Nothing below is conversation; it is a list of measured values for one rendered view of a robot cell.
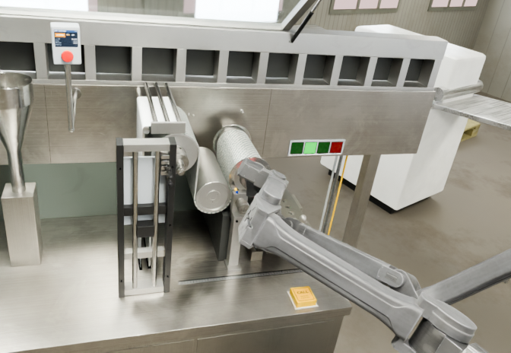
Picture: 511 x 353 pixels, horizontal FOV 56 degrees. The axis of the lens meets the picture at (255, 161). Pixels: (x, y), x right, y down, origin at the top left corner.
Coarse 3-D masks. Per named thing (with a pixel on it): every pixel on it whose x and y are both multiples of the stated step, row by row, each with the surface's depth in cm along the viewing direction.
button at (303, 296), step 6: (294, 288) 162; (300, 288) 162; (306, 288) 163; (294, 294) 160; (300, 294) 160; (306, 294) 160; (312, 294) 160; (294, 300) 159; (300, 300) 158; (306, 300) 158; (312, 300) 158; (300, 306) 158; (306, 306) 158
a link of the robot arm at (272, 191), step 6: (270, 174) 130; (270, 180) 125; (276, 180) 127; (282, 180) 130; (264, 186) 116; (270, 186) 118; (276, 186) 122; (282, 186) 125; (264, 192) 94; (270, 192) 95; (276, 192) 98; (282, 192) 120; (264, 198) 94; (270, 198) 93; (276, 198) 94; (276, 204) 94
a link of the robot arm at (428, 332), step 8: (424, 320) 80; (416, 328) 82; (424, 328) 79; (432, 328) 78; (416, 336) 80; (424, 336) 78; (432, 336) 78; (440, 336) 77; (448, 336) 76; (416, 344) 79; (424, 344) 78; (432, 344) 77; (440, 344) 76; (448, 344) 75; (456, 344) 75; (464, 344) 77; (424, 352) 78; (432, 352) 77; (440, 352) 75; (448, 352) 75; (456, 352) 74
